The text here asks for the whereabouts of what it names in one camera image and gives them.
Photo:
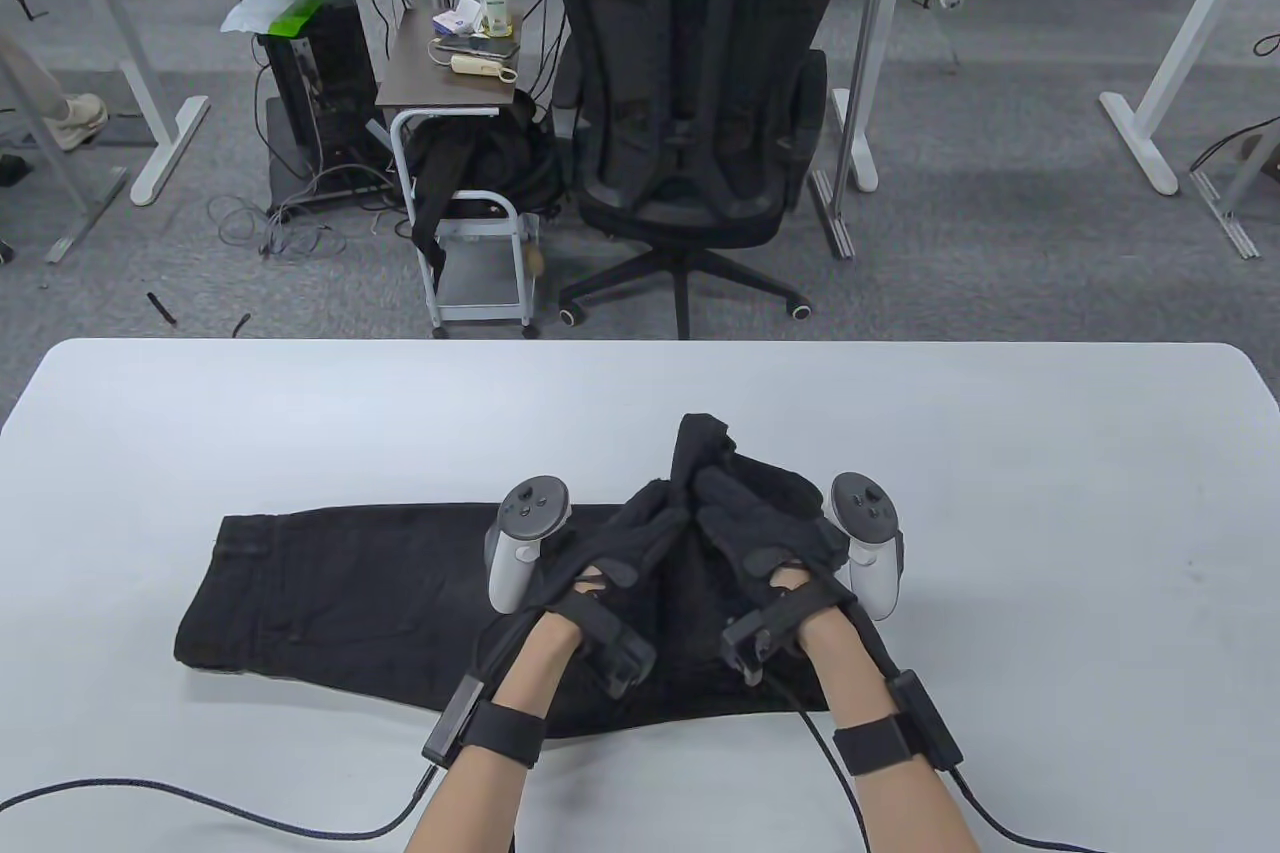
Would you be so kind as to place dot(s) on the white green plastic bag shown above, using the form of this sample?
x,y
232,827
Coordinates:
x,y
270,8

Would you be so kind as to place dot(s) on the person's right hand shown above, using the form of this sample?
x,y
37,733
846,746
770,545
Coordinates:
x,y
760,523

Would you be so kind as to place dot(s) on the black garment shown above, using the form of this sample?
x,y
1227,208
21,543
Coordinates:
x,y
470,158

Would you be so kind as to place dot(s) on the purple white small box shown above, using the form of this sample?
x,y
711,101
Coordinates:
x,y
455,20

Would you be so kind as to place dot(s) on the person's left hand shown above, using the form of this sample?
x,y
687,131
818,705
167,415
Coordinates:
x,y
630,533

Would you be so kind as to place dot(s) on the person's left forearm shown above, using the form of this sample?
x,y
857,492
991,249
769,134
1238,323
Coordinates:
x,y
470,813

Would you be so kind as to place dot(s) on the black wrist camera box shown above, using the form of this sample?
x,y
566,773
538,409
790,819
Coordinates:
x,y
450,718
925,713

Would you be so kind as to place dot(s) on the brown side table white frame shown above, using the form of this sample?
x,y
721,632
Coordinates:
x,y
420,78

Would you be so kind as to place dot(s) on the black phone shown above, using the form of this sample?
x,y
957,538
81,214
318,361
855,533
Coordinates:
x,y
490,48

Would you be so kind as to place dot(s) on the black marker pen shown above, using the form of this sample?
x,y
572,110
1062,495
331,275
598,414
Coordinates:
x,y
162,309

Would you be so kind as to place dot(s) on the black computer tower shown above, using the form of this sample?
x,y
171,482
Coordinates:
x,y
340,73

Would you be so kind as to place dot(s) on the black mesh office chair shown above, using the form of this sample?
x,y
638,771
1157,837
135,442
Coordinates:
x,y
690,193

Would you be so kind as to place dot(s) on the beige power strip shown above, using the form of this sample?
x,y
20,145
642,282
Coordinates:
x,y
478,66

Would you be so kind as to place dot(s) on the person's right forearm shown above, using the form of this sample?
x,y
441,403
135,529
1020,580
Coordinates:
x,y
900,813

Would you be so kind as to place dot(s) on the grey white hand controller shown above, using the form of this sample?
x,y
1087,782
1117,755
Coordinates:
x,y
530,508
865,508

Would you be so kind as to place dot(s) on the black trousers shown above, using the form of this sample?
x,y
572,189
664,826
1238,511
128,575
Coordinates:
x,y
350,583

